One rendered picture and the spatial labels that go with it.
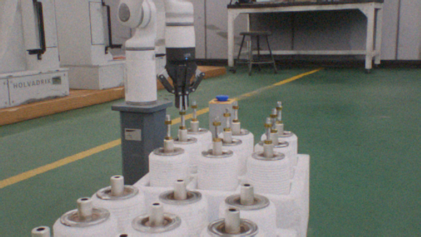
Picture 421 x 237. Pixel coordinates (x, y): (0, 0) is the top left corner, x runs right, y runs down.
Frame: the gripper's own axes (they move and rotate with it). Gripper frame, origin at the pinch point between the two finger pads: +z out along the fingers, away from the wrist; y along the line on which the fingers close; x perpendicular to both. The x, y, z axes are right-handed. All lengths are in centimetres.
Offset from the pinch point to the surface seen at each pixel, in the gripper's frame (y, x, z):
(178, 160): -6.9, -14.0, 11.1
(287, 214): 10.1, -33.0, 20.6
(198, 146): 2.5, -4.1, 11.0
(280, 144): 19.5, -16.2, 10.0
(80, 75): 27, 269, 17
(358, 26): 371, 363, -12
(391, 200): 67, -5, 35
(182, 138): -0.5, -1.0, 9.3
